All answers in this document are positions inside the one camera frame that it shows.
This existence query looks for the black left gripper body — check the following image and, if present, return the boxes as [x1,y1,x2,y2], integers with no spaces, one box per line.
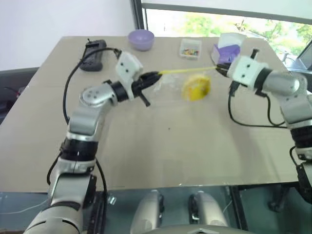
[131,74,151,107]

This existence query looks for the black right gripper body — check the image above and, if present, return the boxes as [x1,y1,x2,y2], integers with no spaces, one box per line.
[220,62,234,78]

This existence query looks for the clear plastic bag yellow zipper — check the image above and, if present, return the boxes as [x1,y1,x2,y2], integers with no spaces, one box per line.
[152,66,218,102]

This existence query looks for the round yellow-orange snack pack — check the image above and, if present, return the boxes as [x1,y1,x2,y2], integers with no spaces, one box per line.
[182,74,212,102]

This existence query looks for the purple tissue box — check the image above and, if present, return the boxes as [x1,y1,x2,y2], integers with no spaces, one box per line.
[210,32,245,65]

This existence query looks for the clear box colourful small items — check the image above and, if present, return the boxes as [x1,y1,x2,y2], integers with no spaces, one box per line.
[179,38,203,59]

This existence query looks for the purple bowl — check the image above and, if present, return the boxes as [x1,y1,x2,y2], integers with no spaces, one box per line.
[128,29,155,52]

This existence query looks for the black power strip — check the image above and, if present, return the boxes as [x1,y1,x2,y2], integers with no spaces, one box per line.
[79,39,108,72]

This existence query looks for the grey laptop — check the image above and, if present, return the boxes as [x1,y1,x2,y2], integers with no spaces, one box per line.
[295,40,312,73]

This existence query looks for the dark seat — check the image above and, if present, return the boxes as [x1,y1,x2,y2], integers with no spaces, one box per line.
[0,67,41,126]

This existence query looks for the silver left robot leg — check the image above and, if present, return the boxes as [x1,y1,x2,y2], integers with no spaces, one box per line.
[130,189,164,234]

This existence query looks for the silver robot leg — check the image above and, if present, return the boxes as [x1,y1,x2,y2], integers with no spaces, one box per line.
[130,189,164,234]
[188,191,229,229]

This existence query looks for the black table leg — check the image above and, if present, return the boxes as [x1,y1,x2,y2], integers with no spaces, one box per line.
[90,191,109,234]

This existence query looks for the silver right robot leg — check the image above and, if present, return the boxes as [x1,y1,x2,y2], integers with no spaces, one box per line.
[188,191,229,229]

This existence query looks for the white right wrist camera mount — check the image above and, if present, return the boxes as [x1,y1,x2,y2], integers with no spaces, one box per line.
[230,55,269,90]

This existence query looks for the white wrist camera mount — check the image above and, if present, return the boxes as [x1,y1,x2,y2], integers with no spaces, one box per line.
[230,55,269,90]
[115,51,144,101]

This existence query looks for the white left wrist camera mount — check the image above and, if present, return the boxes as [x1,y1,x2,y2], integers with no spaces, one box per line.
[115,51,144,101]

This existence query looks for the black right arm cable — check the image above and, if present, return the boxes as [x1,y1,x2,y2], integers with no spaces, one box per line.
[228,82,289,129]

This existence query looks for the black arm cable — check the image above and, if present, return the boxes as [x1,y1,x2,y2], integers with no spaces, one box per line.
[228,82,289,129]
[62,47,122,124]

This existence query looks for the dark window frame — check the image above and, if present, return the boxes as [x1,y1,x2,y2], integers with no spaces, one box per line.
[130,0,312,37]

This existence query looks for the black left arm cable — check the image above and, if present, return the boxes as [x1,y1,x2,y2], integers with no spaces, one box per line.
[62,47,122,124]

